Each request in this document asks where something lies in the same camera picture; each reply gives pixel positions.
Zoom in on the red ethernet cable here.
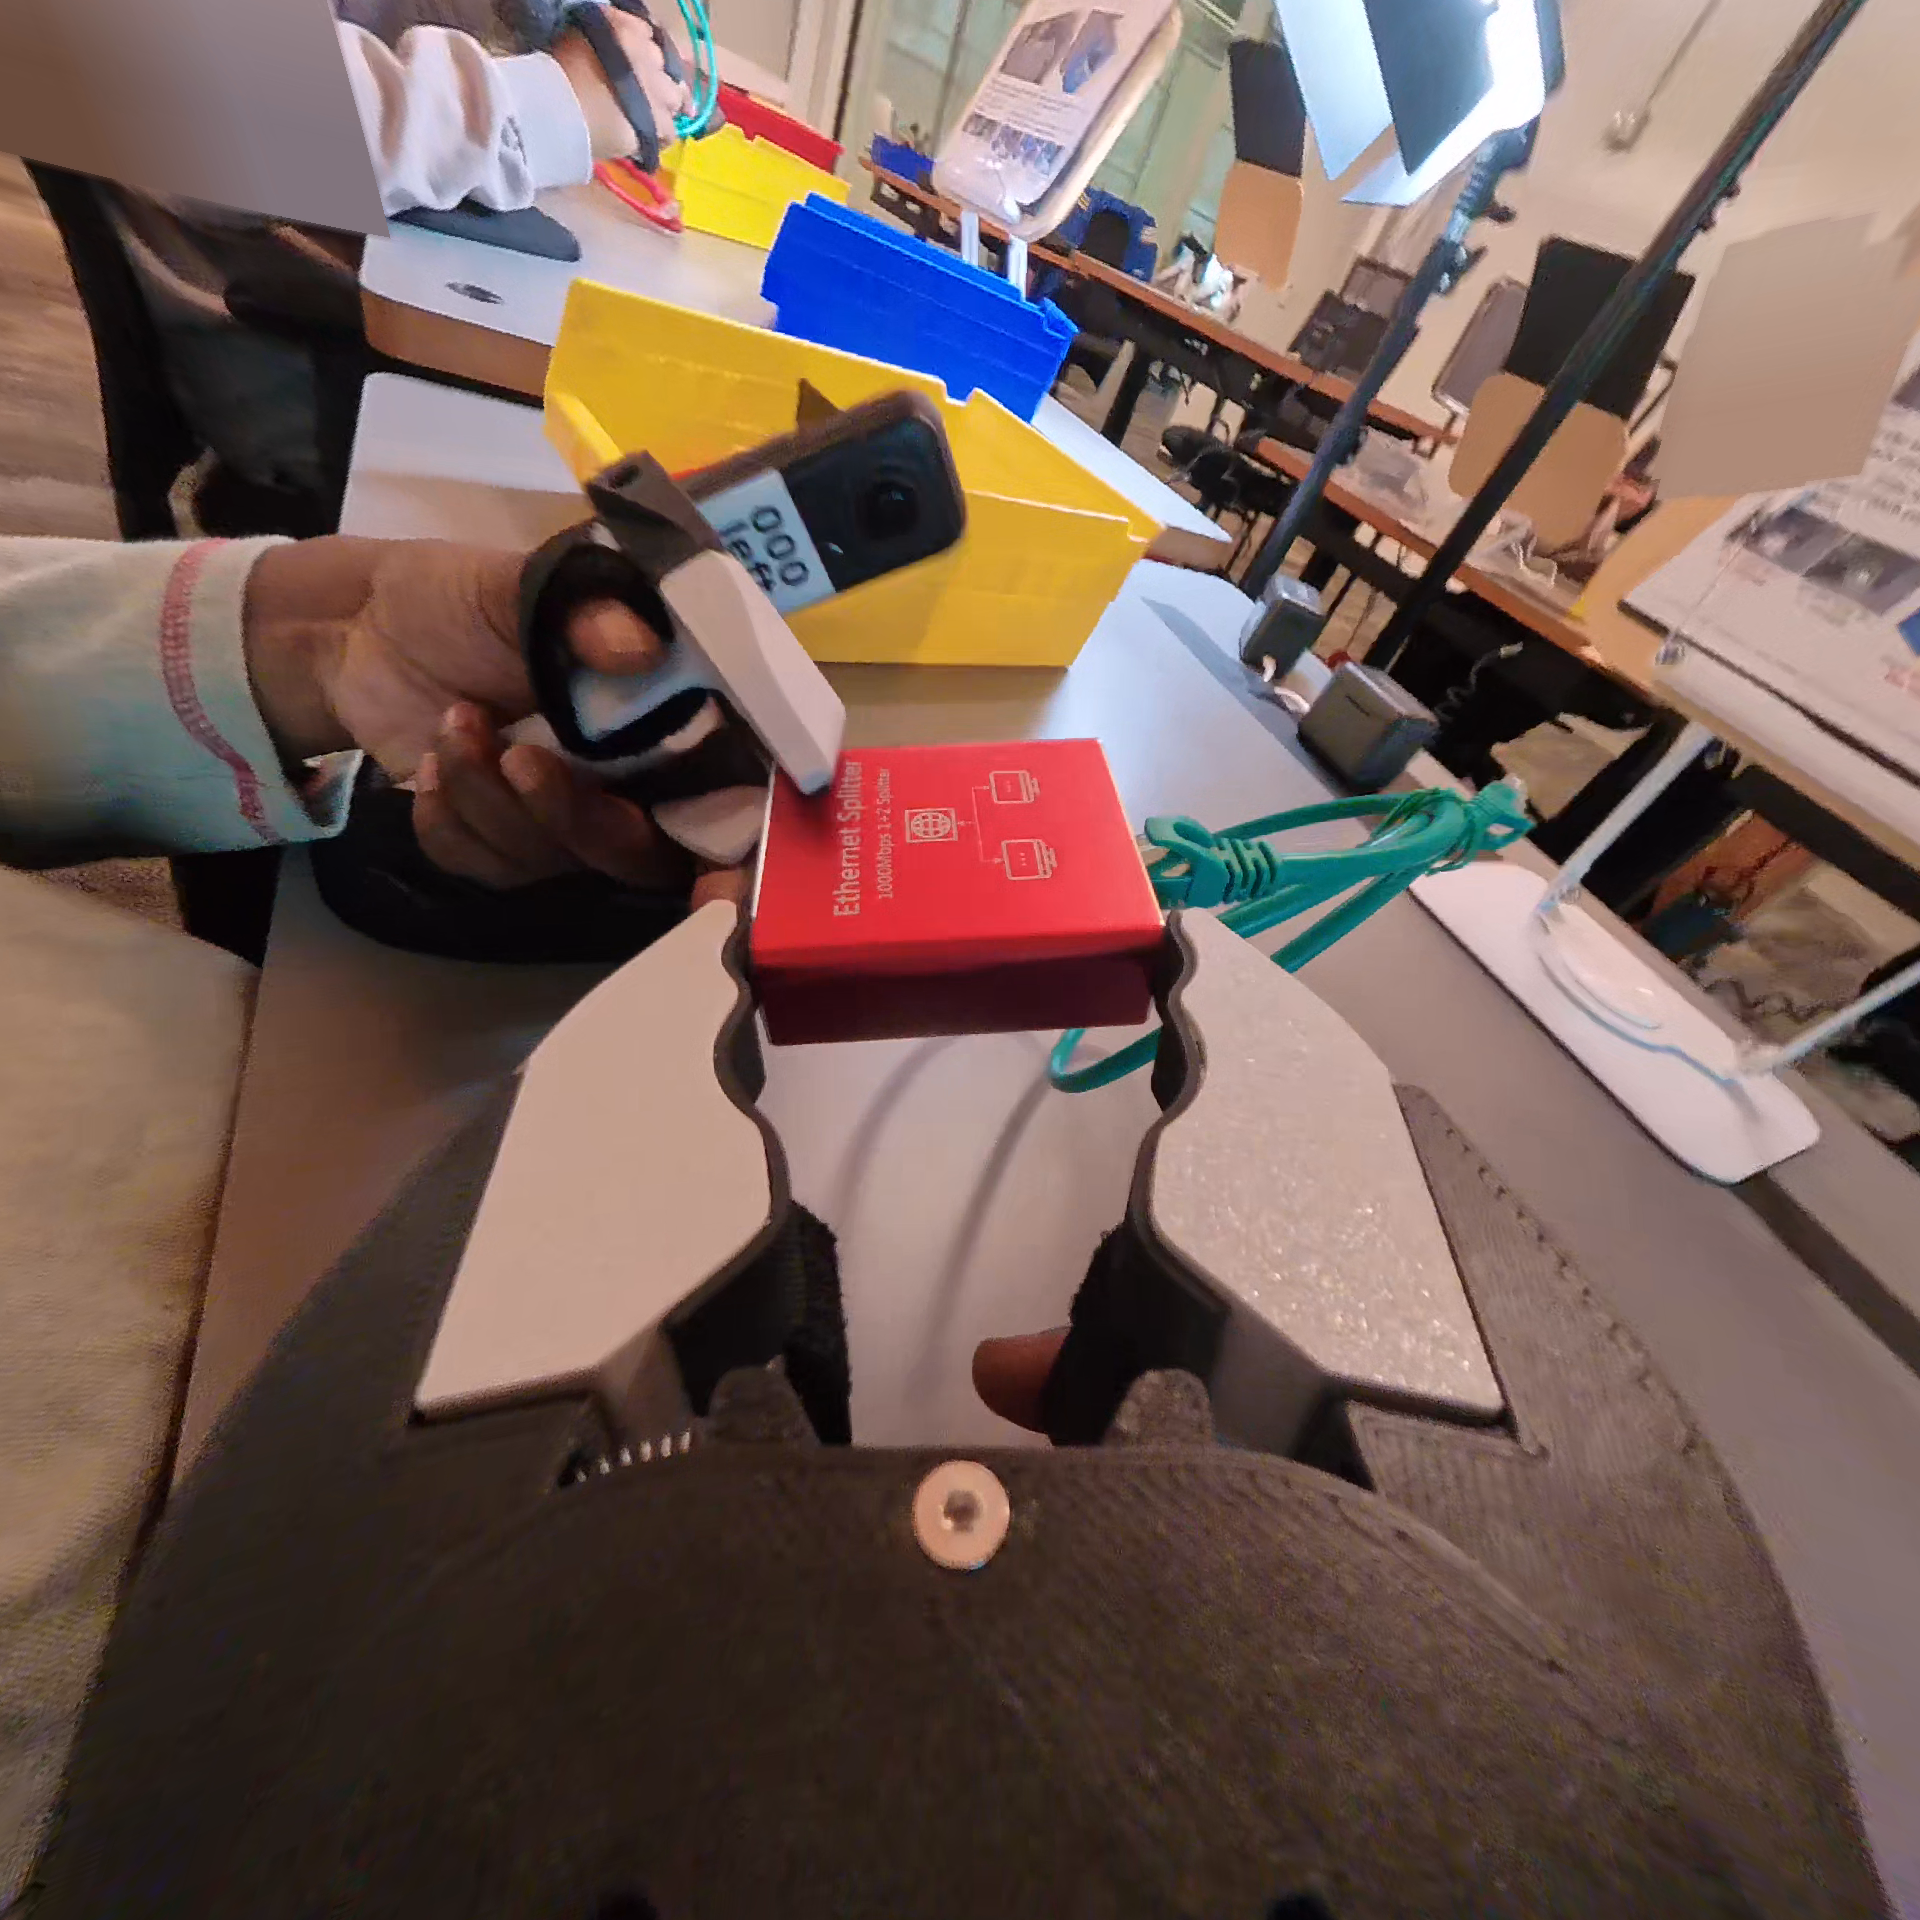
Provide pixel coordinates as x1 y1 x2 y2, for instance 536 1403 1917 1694
590 154 685 239

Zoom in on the light panel on stand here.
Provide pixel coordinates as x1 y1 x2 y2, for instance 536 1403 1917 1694
1241 0 1571 597

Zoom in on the grey power adapter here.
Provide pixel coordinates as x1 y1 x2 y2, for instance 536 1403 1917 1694
1238 575 1332 674
1295 659 1445 795

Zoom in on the red plastic bin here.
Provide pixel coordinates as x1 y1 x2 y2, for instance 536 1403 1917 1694
720 89 846 178

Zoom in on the wooden top office table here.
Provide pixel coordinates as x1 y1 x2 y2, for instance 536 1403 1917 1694
859 156 1461 450

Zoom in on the another person's forearm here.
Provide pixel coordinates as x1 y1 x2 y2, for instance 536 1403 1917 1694
337 19 599 222

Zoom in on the instruction board on white stand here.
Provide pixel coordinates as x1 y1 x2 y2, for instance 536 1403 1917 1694
931 0 1188 307
1412 332 1920 1189

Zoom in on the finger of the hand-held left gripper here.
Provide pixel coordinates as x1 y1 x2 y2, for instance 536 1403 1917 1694
657 544 852 798
657 786 770 868

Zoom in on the green ethernet cable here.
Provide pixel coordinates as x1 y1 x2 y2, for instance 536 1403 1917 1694
1047 780 1539 1094

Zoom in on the red network switch box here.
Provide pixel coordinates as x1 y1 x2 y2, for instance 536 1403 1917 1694
746 737 1170 1047

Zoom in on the black quilted wrist pad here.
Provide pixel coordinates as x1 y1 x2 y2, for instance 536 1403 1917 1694
308 780 696 966
388 199 584 269

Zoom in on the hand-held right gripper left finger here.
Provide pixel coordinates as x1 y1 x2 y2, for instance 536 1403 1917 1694
413 903 797 1424

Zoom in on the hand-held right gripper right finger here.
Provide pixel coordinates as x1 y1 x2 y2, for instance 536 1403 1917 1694
1126 908 1504 1451

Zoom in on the person's left hand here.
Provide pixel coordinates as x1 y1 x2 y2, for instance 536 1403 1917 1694
244 536 752 905

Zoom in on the blue plastic bin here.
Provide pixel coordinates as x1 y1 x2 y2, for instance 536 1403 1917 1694
761 197 1082 426

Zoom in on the yellow plastic bin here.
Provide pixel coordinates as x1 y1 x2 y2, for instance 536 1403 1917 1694
661 125 856 253
542 277 1165 671

